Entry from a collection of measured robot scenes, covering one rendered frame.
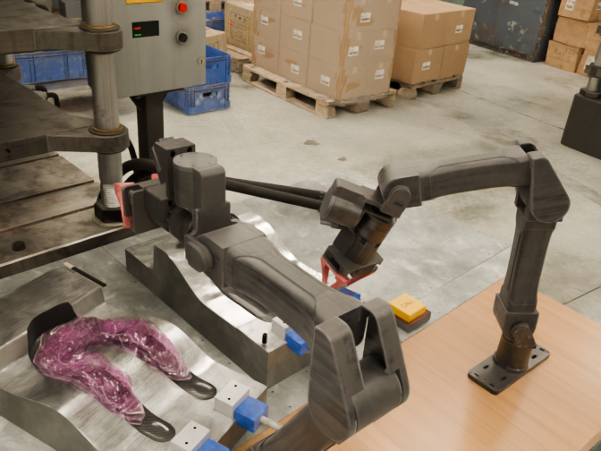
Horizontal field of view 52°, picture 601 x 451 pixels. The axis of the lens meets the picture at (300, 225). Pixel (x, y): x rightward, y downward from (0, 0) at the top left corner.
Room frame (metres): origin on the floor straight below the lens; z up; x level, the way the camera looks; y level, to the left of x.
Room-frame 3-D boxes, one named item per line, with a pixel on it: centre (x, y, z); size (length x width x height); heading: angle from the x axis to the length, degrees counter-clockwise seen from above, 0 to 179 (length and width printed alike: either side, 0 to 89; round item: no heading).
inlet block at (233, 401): (0.73, 0.04, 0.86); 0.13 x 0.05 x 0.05; 63
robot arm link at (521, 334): (0.98, -0.44, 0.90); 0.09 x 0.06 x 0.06; 3
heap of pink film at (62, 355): (0.80, 0.31, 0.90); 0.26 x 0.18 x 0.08; 63
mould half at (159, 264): (1.12, 0.12, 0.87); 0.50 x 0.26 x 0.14; 46
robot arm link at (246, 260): (0.58, 0.00, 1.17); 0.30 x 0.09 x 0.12; 42
